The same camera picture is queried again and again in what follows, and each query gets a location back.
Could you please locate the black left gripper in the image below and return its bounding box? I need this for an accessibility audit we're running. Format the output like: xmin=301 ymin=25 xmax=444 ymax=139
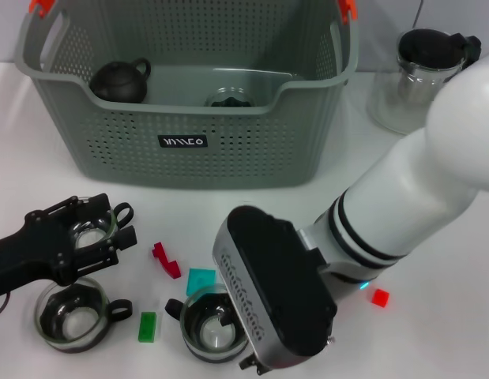
xmin=0 ymin=192 xmax=138 ymax=302

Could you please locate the glass teacup black sleeve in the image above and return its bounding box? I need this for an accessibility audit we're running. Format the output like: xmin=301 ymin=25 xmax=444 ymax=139
xmin=164 ymin=284 xmax=253 ymax=363
xmin=68 ymin=201 xmax=134 ymax=253
xmin=204 ymin=86 xmax=255 ymax=108
xmin=35 ymin=276 xmax=134 ymax=353

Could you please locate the grey perforated storage bin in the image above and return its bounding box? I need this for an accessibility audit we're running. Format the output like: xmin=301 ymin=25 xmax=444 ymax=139
xmin=14 ymin=0 xmax=359 ymax=190

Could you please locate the teal square brick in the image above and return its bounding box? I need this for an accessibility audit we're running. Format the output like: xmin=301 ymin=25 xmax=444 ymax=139
xmin=185 ymin=268 xmax=217 ymax=297

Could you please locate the dark red curved brick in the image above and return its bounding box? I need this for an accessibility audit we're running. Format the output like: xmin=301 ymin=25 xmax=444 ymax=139
xmin=151 ymin=241 xmax=182 ymax=280

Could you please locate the bright green long brick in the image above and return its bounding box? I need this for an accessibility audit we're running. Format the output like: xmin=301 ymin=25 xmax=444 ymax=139
xmin=137 ymin=310 xmax=158 ymax=343

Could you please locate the dark clay teapot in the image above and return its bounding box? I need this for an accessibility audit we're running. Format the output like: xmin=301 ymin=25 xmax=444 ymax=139
xmin=88 ymin=58 xmax=152 ymax=104

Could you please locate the small red square brick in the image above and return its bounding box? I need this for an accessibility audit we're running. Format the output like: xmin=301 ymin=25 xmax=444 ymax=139
xmin=371 ymin=287 xmax=390 ymax=307

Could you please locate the glass pitcher black lid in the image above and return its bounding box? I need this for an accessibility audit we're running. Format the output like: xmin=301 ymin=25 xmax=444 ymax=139
xmin=365 ymin=28 xmax=483 ymax=135

